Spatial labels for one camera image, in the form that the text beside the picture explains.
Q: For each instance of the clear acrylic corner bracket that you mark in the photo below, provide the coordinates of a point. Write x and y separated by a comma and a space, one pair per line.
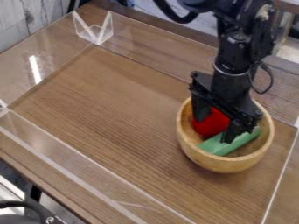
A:
93, 33

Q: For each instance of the clear acrylic front wall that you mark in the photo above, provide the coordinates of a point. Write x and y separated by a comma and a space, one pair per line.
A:
81, 183

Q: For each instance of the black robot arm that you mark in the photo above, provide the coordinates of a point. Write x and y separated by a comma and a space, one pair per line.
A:
245, 42

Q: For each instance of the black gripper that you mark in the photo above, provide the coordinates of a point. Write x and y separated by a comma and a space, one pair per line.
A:
225, 92

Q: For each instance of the wooden bowl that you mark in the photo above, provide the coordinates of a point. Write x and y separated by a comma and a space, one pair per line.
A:
236, 161

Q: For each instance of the red plush fruit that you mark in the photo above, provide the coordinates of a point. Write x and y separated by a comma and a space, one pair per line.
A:
210, 125

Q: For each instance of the green rectangular block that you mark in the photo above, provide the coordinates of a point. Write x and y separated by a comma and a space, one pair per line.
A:
218, 148

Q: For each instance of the black table leg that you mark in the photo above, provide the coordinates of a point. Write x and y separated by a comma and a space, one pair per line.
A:
34, 193

